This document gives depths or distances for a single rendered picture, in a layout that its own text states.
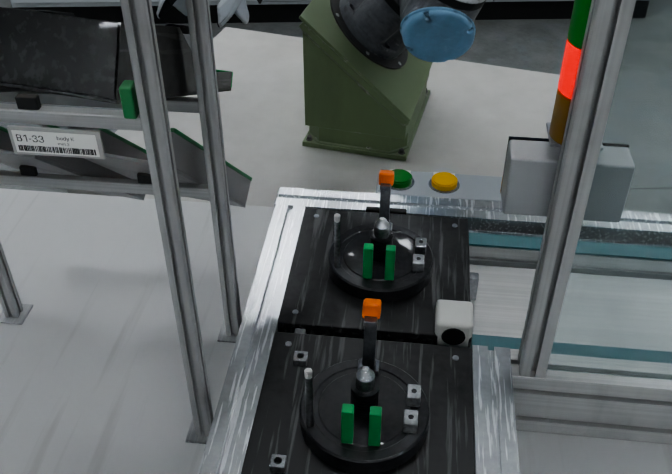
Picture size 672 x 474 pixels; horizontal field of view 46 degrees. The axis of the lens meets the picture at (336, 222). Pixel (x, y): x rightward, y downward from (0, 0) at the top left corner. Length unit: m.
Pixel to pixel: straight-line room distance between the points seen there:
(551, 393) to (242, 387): 0.37
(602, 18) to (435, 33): 0.61
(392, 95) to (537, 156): 0.65
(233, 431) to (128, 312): 0.35
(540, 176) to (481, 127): 0.79
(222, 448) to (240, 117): 0.87
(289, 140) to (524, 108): 0.49
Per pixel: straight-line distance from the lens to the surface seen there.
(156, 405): 1.07
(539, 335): 0.93
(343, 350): 0.96
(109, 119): 0.75
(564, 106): 0.78
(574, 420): 1.03
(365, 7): 1.46
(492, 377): 0.97
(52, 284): 1.28
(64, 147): 0.78
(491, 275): 1.16
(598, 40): 0.72
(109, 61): 0.78
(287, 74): 1.77
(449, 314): 0.98
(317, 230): 1.13
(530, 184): 0.82
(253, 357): 0.98
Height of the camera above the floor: 1.67
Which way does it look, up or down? 38 degrees down
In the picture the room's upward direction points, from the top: straight up
